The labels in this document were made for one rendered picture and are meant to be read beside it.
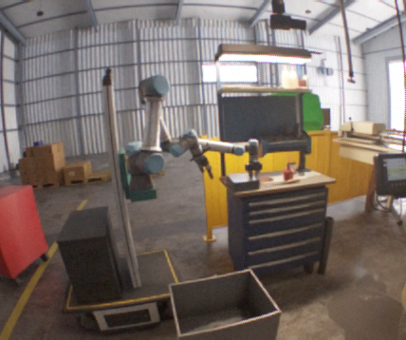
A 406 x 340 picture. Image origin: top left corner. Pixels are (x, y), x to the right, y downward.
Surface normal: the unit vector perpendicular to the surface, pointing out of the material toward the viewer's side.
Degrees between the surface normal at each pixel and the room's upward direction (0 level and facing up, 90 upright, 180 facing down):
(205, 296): 90
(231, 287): 90
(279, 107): 90
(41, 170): 90
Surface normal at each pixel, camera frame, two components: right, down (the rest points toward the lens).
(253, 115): 0.16, 0.21
